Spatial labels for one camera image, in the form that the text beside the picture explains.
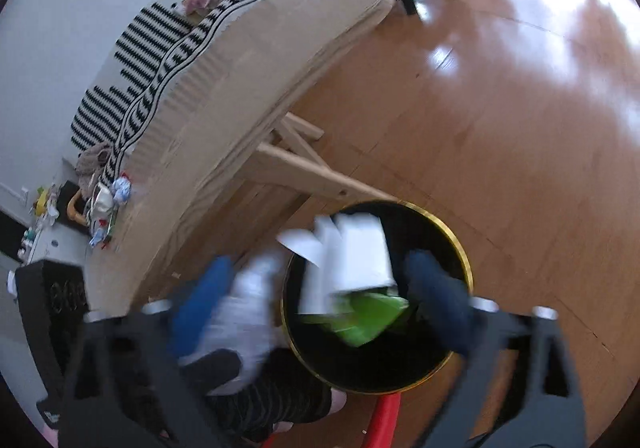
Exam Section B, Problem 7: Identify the white foil wrapper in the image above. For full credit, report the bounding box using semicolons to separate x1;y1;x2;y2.
276;212;399;317

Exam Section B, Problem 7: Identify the black speaker box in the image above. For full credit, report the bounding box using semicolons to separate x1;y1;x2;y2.
57;181;83;225

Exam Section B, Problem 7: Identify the wooden table leg frame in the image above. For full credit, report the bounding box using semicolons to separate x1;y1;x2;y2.
172;112;401;279

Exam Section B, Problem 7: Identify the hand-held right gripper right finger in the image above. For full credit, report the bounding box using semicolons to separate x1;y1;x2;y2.
404;251;588;448

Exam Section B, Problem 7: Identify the black gold-rimmed trash bin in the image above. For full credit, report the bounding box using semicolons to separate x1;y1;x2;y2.
279;199;474;395

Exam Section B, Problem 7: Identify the wooden frame sofa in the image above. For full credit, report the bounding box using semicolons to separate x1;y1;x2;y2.
66;0;273;225

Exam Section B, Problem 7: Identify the green plastic wrapper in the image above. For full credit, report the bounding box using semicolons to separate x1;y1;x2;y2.
324;292;412;350

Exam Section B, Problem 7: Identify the blue white crumpled wrapper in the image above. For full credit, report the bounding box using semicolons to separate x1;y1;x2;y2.
112;175;133;203

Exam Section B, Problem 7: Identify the black white striped blanket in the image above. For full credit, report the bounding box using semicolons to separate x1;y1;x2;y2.
70;0;273;179

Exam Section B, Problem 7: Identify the white cabinet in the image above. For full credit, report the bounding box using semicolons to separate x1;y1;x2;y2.
0;208;87;274

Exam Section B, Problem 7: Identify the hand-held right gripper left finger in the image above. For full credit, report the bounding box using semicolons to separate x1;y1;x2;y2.
57;255;236;448

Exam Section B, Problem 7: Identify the brown plush toy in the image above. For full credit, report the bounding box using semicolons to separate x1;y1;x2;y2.
75;143;115;190

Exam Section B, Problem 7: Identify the person's striped trouser leg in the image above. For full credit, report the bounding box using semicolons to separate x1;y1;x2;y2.
202;362;347;446

